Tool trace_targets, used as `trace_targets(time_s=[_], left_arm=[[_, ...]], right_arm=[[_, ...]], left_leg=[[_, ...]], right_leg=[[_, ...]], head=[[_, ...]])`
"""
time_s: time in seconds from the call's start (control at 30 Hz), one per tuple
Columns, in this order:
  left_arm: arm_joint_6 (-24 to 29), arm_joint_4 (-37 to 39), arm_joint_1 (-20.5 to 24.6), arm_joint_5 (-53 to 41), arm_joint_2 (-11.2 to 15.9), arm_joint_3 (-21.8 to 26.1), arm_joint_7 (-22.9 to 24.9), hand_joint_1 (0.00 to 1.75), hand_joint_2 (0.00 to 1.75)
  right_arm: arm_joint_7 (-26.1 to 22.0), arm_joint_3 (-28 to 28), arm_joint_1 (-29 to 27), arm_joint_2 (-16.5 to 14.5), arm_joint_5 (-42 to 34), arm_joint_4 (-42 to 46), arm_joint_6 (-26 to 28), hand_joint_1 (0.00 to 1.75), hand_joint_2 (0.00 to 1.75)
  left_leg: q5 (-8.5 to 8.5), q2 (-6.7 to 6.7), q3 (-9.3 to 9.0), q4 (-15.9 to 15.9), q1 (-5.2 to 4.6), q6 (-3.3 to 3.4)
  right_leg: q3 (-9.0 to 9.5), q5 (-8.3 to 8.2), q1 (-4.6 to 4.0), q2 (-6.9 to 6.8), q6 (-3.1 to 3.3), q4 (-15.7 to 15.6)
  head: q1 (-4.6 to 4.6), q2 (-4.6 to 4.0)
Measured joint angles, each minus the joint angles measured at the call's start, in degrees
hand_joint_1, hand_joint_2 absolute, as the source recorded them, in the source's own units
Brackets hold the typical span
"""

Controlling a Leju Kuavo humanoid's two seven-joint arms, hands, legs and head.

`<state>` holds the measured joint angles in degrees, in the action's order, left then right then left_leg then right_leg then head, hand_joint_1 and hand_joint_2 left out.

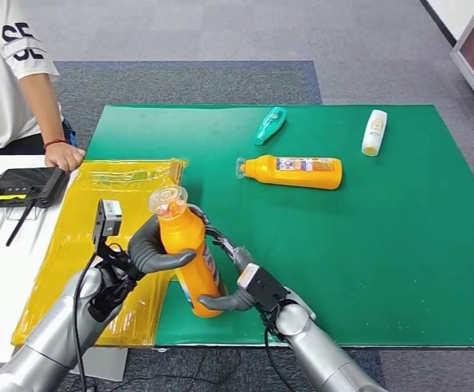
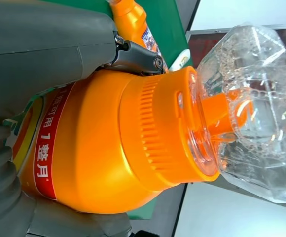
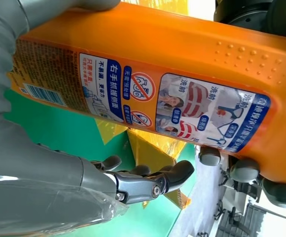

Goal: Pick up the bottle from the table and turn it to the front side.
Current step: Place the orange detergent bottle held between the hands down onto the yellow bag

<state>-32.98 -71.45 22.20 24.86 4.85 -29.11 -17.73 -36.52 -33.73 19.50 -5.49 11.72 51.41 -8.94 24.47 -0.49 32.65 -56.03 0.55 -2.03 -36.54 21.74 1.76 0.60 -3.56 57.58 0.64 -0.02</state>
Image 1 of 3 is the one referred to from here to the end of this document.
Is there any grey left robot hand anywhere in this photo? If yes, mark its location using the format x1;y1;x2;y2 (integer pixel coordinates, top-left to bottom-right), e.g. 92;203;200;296
127;214;197;278

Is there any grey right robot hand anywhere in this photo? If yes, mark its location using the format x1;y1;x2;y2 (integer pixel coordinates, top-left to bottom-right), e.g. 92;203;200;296
190;203;257;314

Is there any person's hand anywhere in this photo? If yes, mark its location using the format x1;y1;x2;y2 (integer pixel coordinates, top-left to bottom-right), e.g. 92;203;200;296
45;141;86;173

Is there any orange bottle with clear cap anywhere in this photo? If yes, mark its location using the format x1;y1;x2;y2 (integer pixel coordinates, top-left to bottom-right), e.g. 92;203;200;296
235;154;343;191
148;185;224;319

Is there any teal plastic bottle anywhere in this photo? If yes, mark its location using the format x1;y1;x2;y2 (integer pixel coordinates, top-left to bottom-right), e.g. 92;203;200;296
254;106;287;146

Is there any white plastic bottle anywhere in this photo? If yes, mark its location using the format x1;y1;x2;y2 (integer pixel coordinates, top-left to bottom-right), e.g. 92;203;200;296
361;109;388;158

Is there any black controller with antennas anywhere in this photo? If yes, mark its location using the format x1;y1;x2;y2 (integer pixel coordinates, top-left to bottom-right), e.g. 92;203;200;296
0;166;71;247

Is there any yellow plastic sheet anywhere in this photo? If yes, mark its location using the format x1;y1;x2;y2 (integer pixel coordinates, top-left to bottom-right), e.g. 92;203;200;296
11;158;189;349

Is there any green table mat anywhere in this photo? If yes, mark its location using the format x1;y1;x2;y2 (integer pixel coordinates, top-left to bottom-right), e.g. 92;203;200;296
85;104;474;349

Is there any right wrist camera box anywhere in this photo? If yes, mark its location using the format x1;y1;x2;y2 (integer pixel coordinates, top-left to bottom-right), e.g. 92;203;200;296
237;262;290;314

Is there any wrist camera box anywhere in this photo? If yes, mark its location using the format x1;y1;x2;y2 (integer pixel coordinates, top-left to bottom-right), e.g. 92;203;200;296
237;262;290;314
92;198;123;251

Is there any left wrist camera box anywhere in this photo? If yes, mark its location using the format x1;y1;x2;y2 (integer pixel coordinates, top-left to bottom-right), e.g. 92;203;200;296
92;198;123;251

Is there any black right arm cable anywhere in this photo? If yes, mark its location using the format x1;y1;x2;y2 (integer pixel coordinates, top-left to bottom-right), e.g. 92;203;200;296
263;318;300;392

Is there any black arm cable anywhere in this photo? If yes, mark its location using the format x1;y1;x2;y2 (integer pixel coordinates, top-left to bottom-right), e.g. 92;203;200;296
72;251;99;392
263;318;300;392

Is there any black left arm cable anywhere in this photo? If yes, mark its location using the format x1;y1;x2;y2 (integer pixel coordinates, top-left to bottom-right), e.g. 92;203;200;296
72;251;99;392

